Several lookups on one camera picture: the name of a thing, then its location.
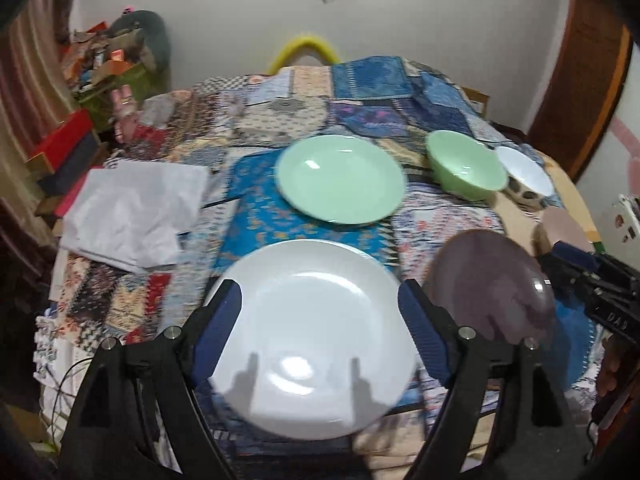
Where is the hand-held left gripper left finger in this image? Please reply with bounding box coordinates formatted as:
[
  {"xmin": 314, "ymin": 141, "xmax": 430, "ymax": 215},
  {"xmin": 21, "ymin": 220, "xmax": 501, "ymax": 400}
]
[{"xmin": 57, "ymin": 279, "xmax": 244, "ymax": 480}]

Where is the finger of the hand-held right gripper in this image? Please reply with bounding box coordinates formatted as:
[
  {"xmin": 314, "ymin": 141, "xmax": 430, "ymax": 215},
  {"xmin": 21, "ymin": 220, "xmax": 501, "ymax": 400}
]
[
  {"xmin": 536, "ymin": 252, "xmax": 596, "ymax": 311},
  {"xmin": 552, "ymin": 241, "xmax": 601, "ymax": 270}
]

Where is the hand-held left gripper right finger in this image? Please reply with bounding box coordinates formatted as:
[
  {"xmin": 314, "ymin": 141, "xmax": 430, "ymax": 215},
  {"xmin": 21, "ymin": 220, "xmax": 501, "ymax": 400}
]
[{"xmin": 397, "ymin": 279, "xmax": 591, "ymax": 480}]

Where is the purple plate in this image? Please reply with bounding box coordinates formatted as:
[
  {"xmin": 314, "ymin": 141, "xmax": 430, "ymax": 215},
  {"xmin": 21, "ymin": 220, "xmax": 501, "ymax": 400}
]
[{"xmin": 424, "ymin": 229, "xmax": 557, "ymax": 346}]

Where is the white plate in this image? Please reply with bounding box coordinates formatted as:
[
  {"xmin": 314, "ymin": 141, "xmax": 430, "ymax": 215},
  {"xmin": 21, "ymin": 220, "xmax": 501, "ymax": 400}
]
[{"xmin": 202, "ymin": 239, "xmax": 418, "ymax": 442}]

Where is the green bowl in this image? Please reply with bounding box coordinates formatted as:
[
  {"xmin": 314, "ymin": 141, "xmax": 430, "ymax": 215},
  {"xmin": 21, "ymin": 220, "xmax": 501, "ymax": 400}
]
[{"xmin": 426, "ymin": 130, "xmax": 508, "ymax": 198}]

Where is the green plate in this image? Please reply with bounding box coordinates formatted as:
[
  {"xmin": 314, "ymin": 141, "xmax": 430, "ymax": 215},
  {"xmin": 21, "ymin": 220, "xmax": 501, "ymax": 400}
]
[{"xmin": 275, "ymin": 134, "xmax": 407, "ymax": 226}]

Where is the person's right hand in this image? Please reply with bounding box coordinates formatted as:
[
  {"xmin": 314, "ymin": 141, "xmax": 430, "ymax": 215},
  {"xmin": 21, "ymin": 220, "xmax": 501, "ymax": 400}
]
[{"xmin": 596, "ymin": 337, "xmax": 628, "ymax": 403}]

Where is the small pink bowl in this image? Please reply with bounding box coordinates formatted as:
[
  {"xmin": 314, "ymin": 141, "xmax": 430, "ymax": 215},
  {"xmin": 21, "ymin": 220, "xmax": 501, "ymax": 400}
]
[{"xmin": 537, "ymin": 207, "xmax": 595, "ymax": 257}]

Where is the white stickered object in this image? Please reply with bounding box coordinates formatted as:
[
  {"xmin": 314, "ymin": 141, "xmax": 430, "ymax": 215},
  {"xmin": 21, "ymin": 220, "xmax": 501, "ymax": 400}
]
[{"xmin": 596, "ymin": 194, "xmax": 640, "ymax": 257}]

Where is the white bowl with spotted outside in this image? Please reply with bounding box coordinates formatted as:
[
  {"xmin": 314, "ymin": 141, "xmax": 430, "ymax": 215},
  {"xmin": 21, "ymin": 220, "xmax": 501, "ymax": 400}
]
[{"xmin": 495, "ymin": 145, "xmax": 556, "ymax": 211}]

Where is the white cloth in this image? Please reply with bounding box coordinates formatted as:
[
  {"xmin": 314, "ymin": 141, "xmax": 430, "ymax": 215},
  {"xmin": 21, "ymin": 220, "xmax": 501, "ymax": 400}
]
[{"xmin": 59, "ymin": 162, "xmax": 211, "ymax": 275}]

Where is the brown wooden door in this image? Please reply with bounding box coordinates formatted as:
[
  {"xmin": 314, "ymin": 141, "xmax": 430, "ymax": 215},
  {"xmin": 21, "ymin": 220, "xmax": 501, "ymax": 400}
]
[{"xmin": 527, "ymin": 0, "xmax": 635, "ymax": 182}]

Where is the dark blue box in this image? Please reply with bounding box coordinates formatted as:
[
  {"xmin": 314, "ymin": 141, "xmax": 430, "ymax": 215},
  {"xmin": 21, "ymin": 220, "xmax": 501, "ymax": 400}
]
[{"xmin": 37, "ymin": 135, "xmax": 110, "ymax": 197}]

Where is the patchwork printed blanket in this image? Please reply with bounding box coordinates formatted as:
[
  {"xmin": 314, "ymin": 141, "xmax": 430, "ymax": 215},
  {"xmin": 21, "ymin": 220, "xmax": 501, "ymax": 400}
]
[{"xmin": 32, "ymin": 55, "xmax": 601, "ymax": 461}]

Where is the red box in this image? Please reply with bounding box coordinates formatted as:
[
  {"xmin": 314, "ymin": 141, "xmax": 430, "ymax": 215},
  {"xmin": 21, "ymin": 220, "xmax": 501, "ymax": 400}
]
[{"xmin": 26, "ymin": 109, "xmax": 96, "ymax": 171}]

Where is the yellow curved chair back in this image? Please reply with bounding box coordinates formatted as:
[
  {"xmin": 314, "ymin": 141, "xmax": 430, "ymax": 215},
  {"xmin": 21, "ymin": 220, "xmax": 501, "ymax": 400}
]
[{"xmin": 267, "ymin": 34, "xmax": 342, "ymax": 75}]

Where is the striped curtain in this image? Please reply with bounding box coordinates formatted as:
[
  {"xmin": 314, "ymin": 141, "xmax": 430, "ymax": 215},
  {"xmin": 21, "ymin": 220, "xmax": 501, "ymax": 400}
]
[{"xmin": 0, "ymin": 0, "xmax": 83, "ymax": 246}]

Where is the grey stuffed toy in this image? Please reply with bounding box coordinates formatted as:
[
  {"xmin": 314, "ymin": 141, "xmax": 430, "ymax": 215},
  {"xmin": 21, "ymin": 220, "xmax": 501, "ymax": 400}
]
[{"xmin": 106, "ymin": 9, "xmax": 172, "ymax": 77}]

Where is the pink wall decal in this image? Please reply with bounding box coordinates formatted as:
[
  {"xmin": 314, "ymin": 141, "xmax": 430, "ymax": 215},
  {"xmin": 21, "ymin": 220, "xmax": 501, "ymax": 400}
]
[{"xmin": 612, "ymin": 114, "xmax": 640, "ymax": 188}]

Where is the thin cable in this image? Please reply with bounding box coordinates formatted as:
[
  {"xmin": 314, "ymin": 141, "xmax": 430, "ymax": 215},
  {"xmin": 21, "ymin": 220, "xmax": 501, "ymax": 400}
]
[{"xmin": 39, "ymin": 354, "xmax": 103, "ymax": 443}]

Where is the wooden frame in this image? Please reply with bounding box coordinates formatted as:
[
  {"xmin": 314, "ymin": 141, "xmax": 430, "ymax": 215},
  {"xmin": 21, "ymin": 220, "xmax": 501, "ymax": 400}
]
[{"xmin": 459, "ymin": 86, "xmax": 492, "ymax": 117}]

